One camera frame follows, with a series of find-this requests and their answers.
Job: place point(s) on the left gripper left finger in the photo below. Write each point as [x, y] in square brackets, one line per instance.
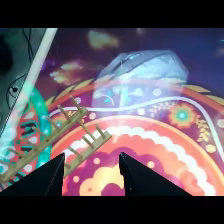
[46, 181]

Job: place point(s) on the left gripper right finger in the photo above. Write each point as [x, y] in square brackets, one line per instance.
[143, 183]

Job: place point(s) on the beige wooden peg rack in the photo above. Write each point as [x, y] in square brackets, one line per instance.
[60, 131]

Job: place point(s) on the silver frame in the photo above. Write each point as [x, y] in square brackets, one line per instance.
[31, 75]

